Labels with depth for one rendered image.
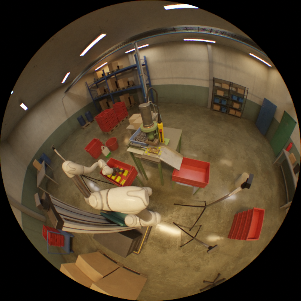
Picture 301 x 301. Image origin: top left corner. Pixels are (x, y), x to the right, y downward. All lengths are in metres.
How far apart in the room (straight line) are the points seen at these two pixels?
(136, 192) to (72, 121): 8.82
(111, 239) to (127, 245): 0.23
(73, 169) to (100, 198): 0.53
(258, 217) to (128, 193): 2.42
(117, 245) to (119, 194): 1.07
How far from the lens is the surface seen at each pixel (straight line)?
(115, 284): 2.00
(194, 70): 6.02
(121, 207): 0.46
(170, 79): 6.23
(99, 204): 0.50
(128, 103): 7.06
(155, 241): 2.12
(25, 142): 9.03
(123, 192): 0.45
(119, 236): 1.38
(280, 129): 6.12
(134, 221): 1.01
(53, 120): 8.74
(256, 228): 2.44
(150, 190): 0.99
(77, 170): 0.97
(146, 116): 0.99
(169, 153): 1.45
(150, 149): 1.41
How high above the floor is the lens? 2.05
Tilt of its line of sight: 46 degrees down
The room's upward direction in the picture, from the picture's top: 14 degrees counter-clockwise
